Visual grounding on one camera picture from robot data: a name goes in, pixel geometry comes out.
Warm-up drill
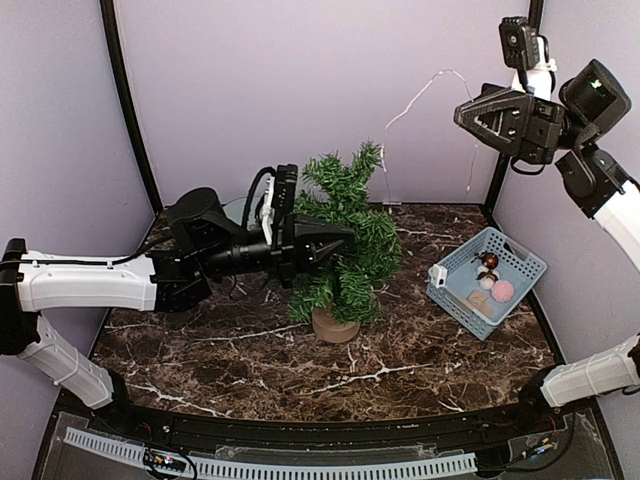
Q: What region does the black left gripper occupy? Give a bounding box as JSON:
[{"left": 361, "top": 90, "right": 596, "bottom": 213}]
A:
[{"left": 198, "top": 212, "right": 356, "bottom": 289}]

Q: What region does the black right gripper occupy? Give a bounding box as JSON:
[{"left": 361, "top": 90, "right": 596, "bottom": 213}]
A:
[{"left": 456, "top": 80, "right": 585, "bottom": 162}]

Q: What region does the small green christmas tree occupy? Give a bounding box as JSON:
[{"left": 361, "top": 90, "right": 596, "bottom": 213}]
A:
[{"left": 288, "top": 140, "right": 401, "bottom": 344}]

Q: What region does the fairy light wire string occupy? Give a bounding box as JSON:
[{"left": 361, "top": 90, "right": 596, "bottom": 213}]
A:
[{"left": 379, "top": 68, "right": 479, "bottom": 209}]

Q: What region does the white light battery box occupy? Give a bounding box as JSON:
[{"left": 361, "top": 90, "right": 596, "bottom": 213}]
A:
[{"left": 428, "top": 264, "right": 448, "bottom": 288}]

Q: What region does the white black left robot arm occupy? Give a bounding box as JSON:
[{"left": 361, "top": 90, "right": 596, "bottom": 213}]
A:
[{"left": 1, "top": 187, "right": 354, "bottom": 436}]

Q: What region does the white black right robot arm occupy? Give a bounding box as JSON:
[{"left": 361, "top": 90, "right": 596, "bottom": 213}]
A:
[{"left": 453, "top": 59, "right": 639, "bottom": 434}]

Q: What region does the light blue ceramic plate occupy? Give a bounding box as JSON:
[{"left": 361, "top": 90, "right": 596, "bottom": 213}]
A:
[{"left": 223, "top": 195, "right": 261, "bottom": 230}]

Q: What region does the dark red bauble ornament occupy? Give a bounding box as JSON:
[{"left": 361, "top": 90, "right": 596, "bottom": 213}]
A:
[{"left": 481, "top": 252, "right": 499, "bottom": 270}]

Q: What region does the light blue plastic basket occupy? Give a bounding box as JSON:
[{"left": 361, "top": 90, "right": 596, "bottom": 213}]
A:
[{"left": 427, "top": 227, "right": 547, "bottom": 340}]

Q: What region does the brown gingerbread ornament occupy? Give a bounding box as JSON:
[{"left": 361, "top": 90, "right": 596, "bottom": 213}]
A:
[{"left": 467, "top": 290, "right": 493, "bottom": 318}]

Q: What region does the pink pompom ornament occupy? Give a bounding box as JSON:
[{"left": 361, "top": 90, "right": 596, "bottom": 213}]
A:
[{"left": 491, "top": 280, "right": 515, "bottom": 303}]

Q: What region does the right black corner post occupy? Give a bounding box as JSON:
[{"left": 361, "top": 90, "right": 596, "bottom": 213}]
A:
[{"left": 482, "top": 0, "right": 545, "bottom": 214}]

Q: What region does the black corner post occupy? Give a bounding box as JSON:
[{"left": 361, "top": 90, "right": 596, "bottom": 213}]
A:
[
  {"left": 482, "top": 0, "right": 545, "bottom": 214},
  {"left": 99, "top": 0, "right": 163, "bottom": 215}
]

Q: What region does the black front rail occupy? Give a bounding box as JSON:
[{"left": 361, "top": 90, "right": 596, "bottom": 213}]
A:
[{"left": 108, "top": 404, "right": 534, "bottom": 450}]

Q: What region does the white slotted cable duct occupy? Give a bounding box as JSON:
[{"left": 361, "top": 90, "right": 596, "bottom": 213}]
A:
[{"left": 63, "top": 427, "right": 478, "bottom": 479}]

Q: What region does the left black corner post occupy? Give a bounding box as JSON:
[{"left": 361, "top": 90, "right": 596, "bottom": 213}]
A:
[{"left": 99, "top": 0, "right": 163, "bottom": 215}]

